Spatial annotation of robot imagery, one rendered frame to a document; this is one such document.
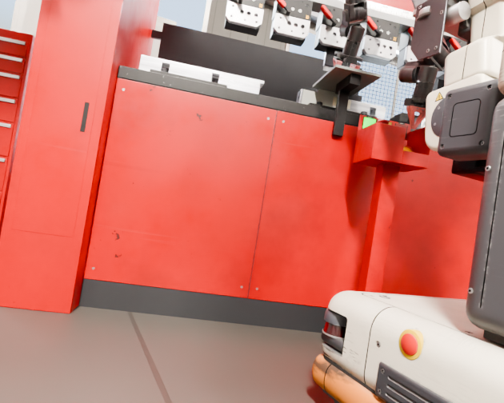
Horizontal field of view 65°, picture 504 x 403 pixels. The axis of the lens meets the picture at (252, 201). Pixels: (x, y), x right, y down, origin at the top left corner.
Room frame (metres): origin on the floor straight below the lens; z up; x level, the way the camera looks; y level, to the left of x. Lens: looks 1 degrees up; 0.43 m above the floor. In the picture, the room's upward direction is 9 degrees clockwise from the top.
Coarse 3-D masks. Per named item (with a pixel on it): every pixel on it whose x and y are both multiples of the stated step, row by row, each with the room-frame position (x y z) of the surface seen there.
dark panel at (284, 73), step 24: (168, 24) 2.07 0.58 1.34; (168, 48) 2.07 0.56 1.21; (192, 48) 2.09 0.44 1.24; (216, 48) 2.11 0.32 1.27; (240, 48) 2.13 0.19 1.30; (264, 48) 2.16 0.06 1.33; (168, 72) 2.08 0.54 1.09; (240, 72) 2.14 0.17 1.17; (264, 72) 2.16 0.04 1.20; (288, 72) 2.18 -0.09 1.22; (312, 72) 2.20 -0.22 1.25; (288, 96) 2.19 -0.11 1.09
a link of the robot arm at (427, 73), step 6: (420, 66) 1.30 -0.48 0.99; (426, 66) 1.28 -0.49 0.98; (432, 66) 1.28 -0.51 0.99; (414, 72) 1.33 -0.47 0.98; (420, 72) 1.30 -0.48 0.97; (426, 72) 1.28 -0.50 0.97; (432, 72) 1.28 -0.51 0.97; (414, 78) 1.33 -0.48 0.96; (420, 78) 1.29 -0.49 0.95; (426, 78) 1.28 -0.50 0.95; (432, 78) 1.28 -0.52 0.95
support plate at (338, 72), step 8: (336, 64) 1.41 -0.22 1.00; (328, 72) 1.49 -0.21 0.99; (336, 72) 1.46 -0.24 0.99; (344, 72) 1.45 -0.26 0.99; (352, 72) 1.44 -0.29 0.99; (360, 72) 1.43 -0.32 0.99; (368, 72) 1.43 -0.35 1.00; (320, 80) 1.57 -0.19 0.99; (328, 80) 1.56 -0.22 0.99; (336, 80) 1.55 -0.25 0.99; (360, 80) 1.51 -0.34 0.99; (368, 80) 1.49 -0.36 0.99; (376, 80) 1.48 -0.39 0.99; (320, 88) 1.67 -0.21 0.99; (328, 88) 1.65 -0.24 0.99; (360, 88) 1.59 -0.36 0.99
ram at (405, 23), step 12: (312, 0) 1.64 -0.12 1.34; (324, 0) 1.65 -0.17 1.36; (336, 0) 1.66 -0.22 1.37; (372, 0) 1.68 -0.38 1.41; (384, 0) 1.69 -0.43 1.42; (396, 0) 1.70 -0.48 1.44; (408, 0) 1.71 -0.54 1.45; (372, 12) 1.68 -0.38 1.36; (408, 24) 1.71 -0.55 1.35; (444, 36) 1.75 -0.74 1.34
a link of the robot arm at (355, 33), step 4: (356, 24) 1.49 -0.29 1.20; (360, 24) 1.47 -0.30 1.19; (348, 28) 1.52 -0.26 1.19; (352, 28) 1.47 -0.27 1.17; (356, 28) 1.46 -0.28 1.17; (360, 28) 1.46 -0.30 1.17; (364, 28) 1.48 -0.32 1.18; (348, 32) 1.52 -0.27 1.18; (352, 32) 1.48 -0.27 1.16; (356, 32) 1.47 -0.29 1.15; (360, 32) 1.47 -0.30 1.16; (364, 32) 1.49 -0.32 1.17; (348, 36) 1.50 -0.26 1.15; (352, 36) 1.48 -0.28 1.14; (356, 36) 1.48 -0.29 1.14; (360, 36) 1.48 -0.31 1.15; (352, 40) 1.50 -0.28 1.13; (356, 40) 1.48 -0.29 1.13; (360, 40) 1.49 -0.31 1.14
